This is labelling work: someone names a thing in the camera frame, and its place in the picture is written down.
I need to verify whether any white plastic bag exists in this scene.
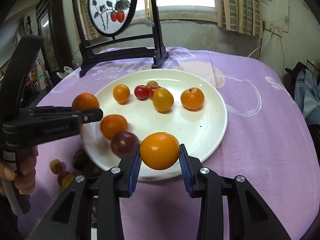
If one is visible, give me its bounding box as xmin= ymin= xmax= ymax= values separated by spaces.
xmin=56 ymin=66 xmax=74 ymax=80

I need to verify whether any yellow orange tomato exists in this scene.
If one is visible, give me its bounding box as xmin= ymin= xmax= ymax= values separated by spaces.
xmin=152 ymin=88 xmax=174 ymax=112

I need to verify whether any red cherry tomato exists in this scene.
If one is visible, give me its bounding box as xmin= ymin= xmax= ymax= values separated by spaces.
xmin=149 ymin=85 xmax=160 ymax=99
xmin=57 ymin=170 xmax=70 ymax=187
xmin=134 ymin=85 xmax=149 ymax=101

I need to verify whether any large green-yellow fruit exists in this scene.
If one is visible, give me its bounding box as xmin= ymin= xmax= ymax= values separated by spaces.
xmin=61 ymin=174 xmax=75 ymax=190

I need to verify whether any white oval plate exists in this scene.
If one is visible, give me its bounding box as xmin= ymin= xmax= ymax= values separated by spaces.
xmin=81 ymin=69 xmax=228 ymax=181

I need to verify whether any small yellow-green fruit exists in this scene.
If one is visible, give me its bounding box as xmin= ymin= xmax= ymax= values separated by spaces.
xmin=49 ymin=159 xmax=66 ymax=175

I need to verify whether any smooth orange fruit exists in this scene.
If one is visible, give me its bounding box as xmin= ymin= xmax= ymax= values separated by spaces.
xmin=140 ymin=132 xmax=180 ymax=170

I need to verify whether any person's left hand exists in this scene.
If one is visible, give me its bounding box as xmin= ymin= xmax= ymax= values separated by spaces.
xmin=0 ymin=146 xmax=39 ymax=195

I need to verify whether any red cherry tomato on plate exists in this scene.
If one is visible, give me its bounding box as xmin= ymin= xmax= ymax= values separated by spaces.
xmin=134 ymin=85 xmax=149 ymax=101

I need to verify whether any large orange mandarin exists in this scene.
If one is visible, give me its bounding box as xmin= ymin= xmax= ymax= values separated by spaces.
xmin=72 ymin=93 xmax=100 ymax=111

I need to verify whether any dark framed cabinet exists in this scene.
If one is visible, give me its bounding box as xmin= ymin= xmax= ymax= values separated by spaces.
xmin=36 ymin=0 xmax=72 ymax=75

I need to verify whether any small green fruit on plate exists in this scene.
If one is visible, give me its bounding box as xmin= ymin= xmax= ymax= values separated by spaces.
xmin=146 ymin=80 xmax=158 ymax=88

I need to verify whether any orange mandarin on plate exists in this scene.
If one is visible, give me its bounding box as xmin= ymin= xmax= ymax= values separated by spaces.
xmin=100 ymin=114 xmax=128 ymax=140

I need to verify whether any round painted screen stand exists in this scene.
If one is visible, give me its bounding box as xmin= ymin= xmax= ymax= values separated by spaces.
xmin=72 ymin=0 xmax=169 ymax=77

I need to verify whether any small orange kumquat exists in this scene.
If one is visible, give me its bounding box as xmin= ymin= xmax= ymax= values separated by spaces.
xmin=113 ymin=84 xmax=130 ymax=104

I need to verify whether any right beige curtain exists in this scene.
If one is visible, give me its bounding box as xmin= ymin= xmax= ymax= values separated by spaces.
xmin=217 ymin=0 xmax=263 ymax=38

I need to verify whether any purple tablecloth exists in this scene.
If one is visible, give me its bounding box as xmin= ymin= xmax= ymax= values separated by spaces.
xmin=18 ymin=48 xmax=319 ymax=239

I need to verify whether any small mandarin on plate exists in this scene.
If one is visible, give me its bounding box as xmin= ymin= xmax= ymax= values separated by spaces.
xmin=180 ymin=87 xmax=204 ymax=111

